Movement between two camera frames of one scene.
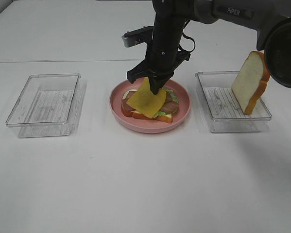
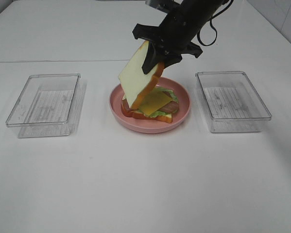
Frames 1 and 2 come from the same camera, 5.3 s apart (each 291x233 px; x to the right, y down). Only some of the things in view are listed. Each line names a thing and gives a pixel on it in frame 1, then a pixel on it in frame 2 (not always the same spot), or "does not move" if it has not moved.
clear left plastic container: x=49 y=105 does not move
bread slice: x=165 y=118 does not move
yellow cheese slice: x=145 y=101 does not move
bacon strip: x=171 y=106 does not move
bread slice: x=250 y=81 to x=135 y=84
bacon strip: x=171 y=106 to x=127 y=108
